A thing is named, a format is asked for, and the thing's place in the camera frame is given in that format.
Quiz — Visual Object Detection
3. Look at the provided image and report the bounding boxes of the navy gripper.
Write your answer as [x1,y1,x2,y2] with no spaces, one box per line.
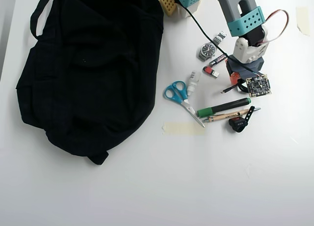
[225,56,265,85]

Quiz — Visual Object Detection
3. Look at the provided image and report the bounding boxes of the black braided usbc cable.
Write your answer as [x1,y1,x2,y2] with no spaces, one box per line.
[220,78,251,94]

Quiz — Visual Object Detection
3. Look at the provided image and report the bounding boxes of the black fabric bag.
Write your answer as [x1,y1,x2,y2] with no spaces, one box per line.
[16,0,165,166]

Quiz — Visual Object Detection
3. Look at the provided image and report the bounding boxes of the black aa battery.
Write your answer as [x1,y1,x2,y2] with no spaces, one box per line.
[209,54,229,66]

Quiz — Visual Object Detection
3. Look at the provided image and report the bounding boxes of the red and black usb stick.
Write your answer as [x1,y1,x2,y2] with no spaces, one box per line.
[202,66,220,78]

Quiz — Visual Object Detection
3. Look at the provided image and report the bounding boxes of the green and black marker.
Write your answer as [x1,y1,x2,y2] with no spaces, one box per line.
[197,97,252,117]

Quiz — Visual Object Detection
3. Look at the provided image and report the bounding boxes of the steel wristwatch with dark dial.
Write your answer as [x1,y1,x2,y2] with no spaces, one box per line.
[196,30,227,62]

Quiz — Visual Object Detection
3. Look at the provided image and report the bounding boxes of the beige ballpoint pen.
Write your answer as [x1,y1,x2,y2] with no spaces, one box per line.
[202,107,261,123]

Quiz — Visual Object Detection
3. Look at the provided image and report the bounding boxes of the small white plastic bottle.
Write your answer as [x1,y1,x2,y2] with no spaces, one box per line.
[186,71,202,94]

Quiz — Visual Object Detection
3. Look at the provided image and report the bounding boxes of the wide masking tape strip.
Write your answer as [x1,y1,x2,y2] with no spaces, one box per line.
[162,121,207,136]

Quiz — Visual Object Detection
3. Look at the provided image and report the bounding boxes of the torn masking tape piece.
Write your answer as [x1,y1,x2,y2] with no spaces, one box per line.
[295,6,311,36]

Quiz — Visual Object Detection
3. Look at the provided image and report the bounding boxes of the yellow perforated block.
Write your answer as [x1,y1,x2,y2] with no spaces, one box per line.
[159,0,178,17]

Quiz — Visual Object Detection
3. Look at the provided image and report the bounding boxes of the bare camera circuit board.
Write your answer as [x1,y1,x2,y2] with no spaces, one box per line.
[246,73,272,99]

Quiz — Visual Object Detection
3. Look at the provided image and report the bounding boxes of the black bike light with strap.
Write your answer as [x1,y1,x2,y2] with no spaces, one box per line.
[228,106,256,134]

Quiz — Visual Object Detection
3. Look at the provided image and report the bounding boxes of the blue handled scissors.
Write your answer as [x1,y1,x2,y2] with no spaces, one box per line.
[163,80,206,128]

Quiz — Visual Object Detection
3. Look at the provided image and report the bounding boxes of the thin black camera cable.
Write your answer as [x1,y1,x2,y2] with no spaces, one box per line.
[164,0,261,77]

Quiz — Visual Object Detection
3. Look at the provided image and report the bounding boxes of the red and white servo wire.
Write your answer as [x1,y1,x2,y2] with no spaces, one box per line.
[255,9,290,46]

